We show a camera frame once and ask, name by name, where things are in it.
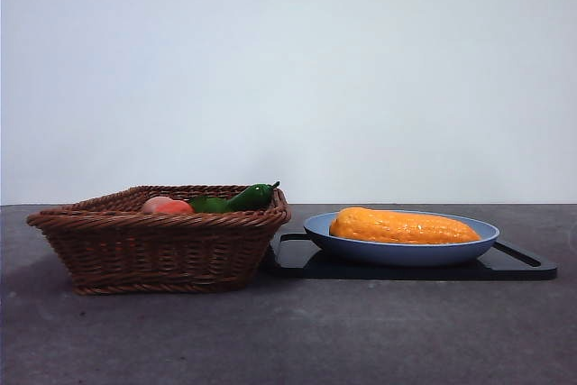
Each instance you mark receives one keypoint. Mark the orange yellow corn cob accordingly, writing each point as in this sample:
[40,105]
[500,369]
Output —
[405,228]

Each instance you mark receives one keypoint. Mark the blue round plate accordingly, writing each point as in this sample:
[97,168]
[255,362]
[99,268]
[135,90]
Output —
[396,255]

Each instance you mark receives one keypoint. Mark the brown wicker basket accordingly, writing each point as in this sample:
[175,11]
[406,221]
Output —
[153,254]

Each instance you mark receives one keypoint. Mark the green chili pepper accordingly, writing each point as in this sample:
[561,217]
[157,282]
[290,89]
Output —
[250,198]

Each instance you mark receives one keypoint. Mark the green bell pepper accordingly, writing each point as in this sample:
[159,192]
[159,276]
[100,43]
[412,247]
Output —
[209,204]

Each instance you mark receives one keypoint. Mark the black cutting board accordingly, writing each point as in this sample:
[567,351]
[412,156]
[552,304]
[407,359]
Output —
[451,273]

